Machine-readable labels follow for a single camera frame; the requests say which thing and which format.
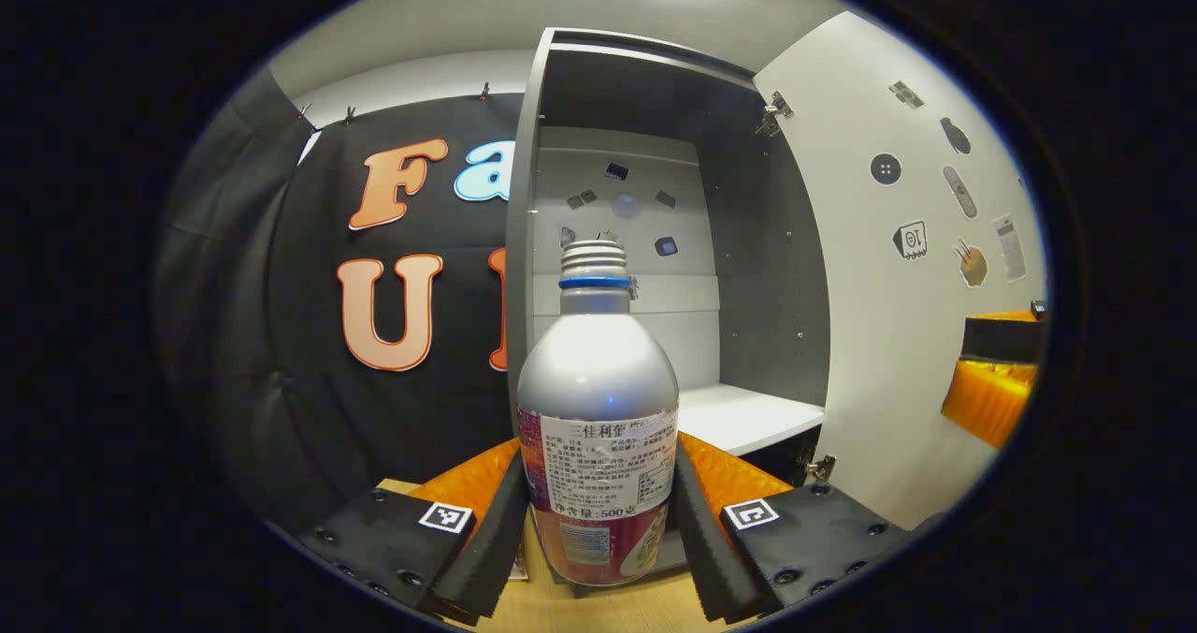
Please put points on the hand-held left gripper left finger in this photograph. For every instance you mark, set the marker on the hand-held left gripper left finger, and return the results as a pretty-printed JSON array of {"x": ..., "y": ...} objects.
[{"x": 500, "y": 549}]

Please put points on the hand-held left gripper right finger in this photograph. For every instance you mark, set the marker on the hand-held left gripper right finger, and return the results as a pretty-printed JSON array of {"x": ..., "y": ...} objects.
[{"x": 711, "y": 558}]

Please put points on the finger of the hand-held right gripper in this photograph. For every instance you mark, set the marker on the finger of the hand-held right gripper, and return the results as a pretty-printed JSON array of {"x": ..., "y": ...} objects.
[{"x": 1001, "y": 338}]

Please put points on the white cabinet door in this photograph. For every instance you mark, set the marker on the white cabinet door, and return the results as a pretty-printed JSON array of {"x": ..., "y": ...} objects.
[{"x": 888, "y": 352}]

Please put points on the silver bottle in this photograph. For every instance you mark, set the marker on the silver bottle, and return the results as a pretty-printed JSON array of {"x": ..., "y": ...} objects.
[{"x": 598, "y": 371}]

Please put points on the grey cabinet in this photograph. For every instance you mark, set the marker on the grey cabinet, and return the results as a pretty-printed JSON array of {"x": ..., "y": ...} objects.
[{"x": 767, "y": 287}]

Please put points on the metal cabinet hinge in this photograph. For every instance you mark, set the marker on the metal cabinet hinge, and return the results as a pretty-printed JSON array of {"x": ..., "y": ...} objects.
[
  {"x": 820, "y": 469},
  {"x": 774, "y": 114}
]

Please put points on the white cabinet shelf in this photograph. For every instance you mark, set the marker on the white cabinet shelf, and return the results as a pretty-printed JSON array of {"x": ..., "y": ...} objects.
[{"x": 748, "y": 418}]

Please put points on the black backdrop cloth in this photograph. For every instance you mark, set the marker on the black backdrop cloth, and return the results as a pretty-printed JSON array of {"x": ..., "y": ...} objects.
[{"x": 281, "y": 381}]

